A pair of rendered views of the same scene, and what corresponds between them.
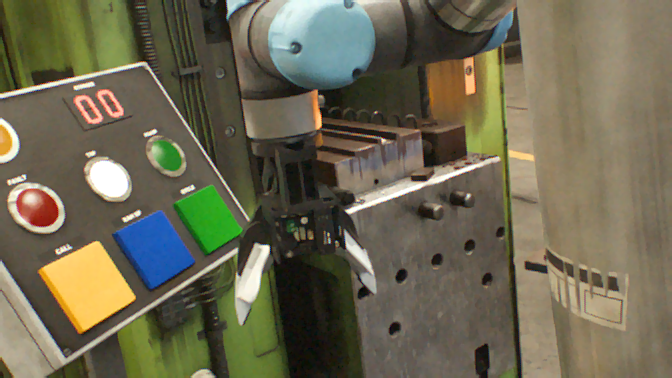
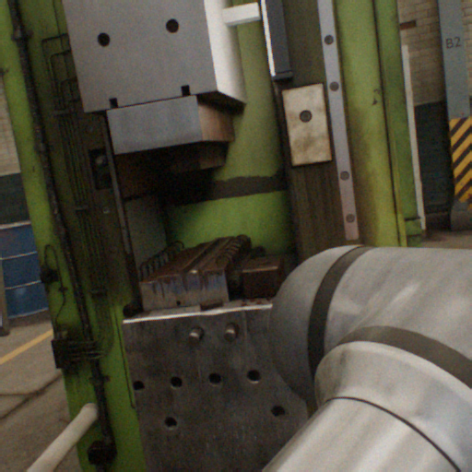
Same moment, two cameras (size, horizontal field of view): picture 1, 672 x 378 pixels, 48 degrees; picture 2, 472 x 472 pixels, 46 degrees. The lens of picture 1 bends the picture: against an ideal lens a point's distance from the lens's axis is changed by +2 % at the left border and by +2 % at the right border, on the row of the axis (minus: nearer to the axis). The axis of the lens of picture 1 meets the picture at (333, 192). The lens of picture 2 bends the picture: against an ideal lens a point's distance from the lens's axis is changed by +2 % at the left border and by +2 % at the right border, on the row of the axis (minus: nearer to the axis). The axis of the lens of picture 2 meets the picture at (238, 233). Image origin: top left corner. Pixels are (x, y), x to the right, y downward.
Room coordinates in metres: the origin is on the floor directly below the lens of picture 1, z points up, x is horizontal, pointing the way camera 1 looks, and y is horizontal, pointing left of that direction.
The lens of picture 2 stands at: (0.52, -1.05, 1.23)
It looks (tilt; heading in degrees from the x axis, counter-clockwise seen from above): 8 degrees down; 46
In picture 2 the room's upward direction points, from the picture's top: 9 degrees counter-clockwise
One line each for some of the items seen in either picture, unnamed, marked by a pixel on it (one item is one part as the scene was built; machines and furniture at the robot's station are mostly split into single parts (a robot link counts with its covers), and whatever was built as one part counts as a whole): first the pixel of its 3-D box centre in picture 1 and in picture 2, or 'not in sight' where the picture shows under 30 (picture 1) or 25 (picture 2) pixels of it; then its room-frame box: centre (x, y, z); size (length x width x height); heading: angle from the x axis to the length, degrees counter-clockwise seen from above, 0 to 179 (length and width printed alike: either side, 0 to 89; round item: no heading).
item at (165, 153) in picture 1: (166, 156); not in sight; (0.91, 0.20, 1.09); 0.05 x 0.03 x 0.04; 125
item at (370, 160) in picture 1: (311, 148); (203, 266); (1.43, 0.03, 0.96); 0.42 x 0.20 x 0.09; 35
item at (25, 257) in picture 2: not in sight; (18, 267); (2.81, 4.54, 0.44); 0.59 x 0.59 x 0.88
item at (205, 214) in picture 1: (207, 220); not in sight; (0.89, 0.16, 1.01); 0.07 x 0.05 x 0.07; 150
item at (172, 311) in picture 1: (173, 299); (66, 351); (1.14, 0.29, 0.80); 0.06 x 0.03 x 0.14; 125
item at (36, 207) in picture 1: (37, 208); not in sight; (0.74, 0.30, 1.09); 0.05 x 0.03 x 0.04; 125
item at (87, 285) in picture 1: (87, 287); not in sight; (0.71, 0.26, 1.01); 0.07 x 0.05 x 0.07; 150
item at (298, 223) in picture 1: (296, 194); not in sight; (0.72, 0.04, 1.07); 0.09 x 0.08 x 0.12; 13
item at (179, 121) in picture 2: not in sight; (180, 128); (1.43, 0.03, 1.32); 0.42 x 0.20 x 0.10; 35
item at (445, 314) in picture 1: (346, 262); (240, 360); (1.47, -0.01, 0.69); 0.56 x 0.38 x 0.45; 35
